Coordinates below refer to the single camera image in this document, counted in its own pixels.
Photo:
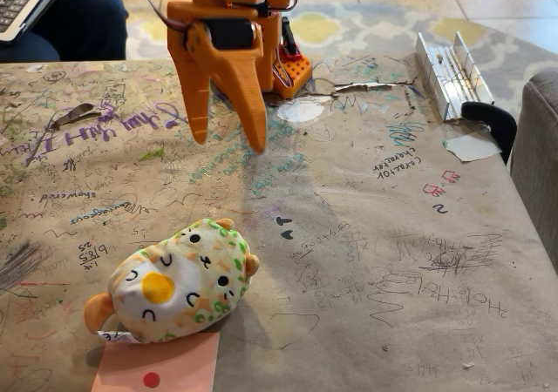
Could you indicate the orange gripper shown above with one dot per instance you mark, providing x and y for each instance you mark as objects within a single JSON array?
[{"x": 231, "y": 32}]

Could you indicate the white patterned plush toy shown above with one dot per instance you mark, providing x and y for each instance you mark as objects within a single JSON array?
[{"x": 174, "y": 283}]

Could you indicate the grey yellow patterned rug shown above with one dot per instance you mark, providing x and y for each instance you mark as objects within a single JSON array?
[{"x": 357, "y": 28}]

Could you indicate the person's navy trousers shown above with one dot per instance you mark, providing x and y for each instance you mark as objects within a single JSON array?
[{"x": 83, "y": 22}]

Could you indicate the scribbled brown paper cover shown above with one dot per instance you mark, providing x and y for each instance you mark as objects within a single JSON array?
[{"x": 370, "y": 244}]

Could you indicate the silver laptop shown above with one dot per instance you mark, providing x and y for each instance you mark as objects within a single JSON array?
[{"x": 22, "y": 0}]

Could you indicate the aluminium miter box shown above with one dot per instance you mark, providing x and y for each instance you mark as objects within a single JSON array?
[{"x": 453, "y": 78}]

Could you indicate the white tape piece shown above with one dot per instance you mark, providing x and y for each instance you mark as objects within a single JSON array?
[{"x": 473, "y": 147}]

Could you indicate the pink paper sheet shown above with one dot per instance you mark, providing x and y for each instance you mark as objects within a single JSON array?
[{"x": 174, "y": 363}]

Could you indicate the black clamp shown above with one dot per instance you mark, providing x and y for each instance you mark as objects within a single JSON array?
[{"x": 497, "y": 119}]

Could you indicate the grey sofa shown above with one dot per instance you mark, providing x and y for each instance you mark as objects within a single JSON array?
[{"x": 538, "y": 157}]

